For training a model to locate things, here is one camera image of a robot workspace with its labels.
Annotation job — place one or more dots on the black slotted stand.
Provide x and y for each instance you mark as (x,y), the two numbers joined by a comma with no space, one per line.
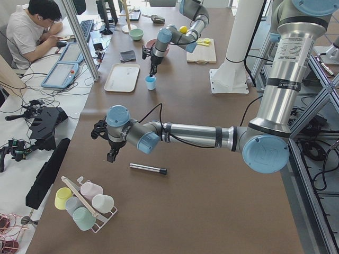
(43,127)

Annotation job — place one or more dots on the whole yellow lemon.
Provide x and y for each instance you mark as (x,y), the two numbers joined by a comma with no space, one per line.
(183,29)

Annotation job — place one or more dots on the light blue plastic cup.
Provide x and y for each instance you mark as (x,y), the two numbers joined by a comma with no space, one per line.
(150,82)

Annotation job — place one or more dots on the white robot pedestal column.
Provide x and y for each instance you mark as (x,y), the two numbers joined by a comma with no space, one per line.
(231,77)

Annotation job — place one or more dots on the pink bowl of ice cubes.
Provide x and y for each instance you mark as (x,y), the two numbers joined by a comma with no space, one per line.
(151,44)

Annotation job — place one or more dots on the blue teach pendant near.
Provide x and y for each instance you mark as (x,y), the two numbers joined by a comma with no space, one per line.
(61,75)

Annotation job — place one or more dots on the mint green plastic cup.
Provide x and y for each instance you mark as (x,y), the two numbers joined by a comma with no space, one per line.
(83,218)

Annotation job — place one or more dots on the cream rabbit serving tray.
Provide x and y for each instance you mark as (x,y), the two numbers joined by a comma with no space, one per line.
(122,78)

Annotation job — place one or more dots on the black computer mouse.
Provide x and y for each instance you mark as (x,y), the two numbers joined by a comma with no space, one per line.
(61,44)

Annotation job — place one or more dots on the blue teach pendant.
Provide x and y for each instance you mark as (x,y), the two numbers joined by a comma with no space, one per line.
(61,75)
(71,53)

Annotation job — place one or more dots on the yellow plastic cup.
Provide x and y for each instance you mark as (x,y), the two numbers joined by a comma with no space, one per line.
(62,195)

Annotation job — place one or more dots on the steel muddler with black tip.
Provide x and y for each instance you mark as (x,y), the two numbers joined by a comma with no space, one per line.
(149,168)

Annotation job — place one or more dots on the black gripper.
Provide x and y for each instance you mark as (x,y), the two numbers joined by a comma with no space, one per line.
(114,145)
(154,61)

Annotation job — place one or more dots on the grey folded cloth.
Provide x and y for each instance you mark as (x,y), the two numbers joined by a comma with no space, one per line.
(127,56)

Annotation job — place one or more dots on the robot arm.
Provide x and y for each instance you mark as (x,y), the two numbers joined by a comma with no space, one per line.
(198,14)
(297,25)

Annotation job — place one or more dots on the wooden glass drying stand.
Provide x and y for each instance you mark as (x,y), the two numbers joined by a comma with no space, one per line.
(128,27)

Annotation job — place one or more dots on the white wire cup rack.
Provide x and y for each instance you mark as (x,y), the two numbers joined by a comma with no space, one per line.
(101,218)

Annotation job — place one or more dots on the mint green bowl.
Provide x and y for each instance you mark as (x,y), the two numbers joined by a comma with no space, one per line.
(136,34)

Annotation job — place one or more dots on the white plastic cup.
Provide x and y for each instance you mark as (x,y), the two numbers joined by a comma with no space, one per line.
(103,203)

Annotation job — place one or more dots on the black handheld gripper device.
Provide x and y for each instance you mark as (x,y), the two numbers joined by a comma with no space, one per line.
(17,149)

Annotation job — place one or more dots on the steel ice scoop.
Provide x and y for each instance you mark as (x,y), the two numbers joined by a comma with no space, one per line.
(155,18)

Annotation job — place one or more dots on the wooden cutting board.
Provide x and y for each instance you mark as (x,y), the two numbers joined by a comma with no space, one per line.
(203,55)

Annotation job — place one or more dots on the grey plastic cup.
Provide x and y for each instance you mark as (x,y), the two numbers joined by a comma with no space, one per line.
(72,204)

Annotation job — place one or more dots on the yellow plastic knife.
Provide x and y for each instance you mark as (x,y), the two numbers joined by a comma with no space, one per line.
(203,43)

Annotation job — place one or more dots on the seated man in white shirt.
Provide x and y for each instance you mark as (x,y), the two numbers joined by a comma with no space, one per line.
(32,30)

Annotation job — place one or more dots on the black keyboard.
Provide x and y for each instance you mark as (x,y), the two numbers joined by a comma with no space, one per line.
(86,27)

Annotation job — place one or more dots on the blue teach pendant far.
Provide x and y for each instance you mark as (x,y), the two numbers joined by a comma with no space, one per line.
(71,53)

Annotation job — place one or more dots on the aluminium frame post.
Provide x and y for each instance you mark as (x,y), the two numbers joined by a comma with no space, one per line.
(71,13)

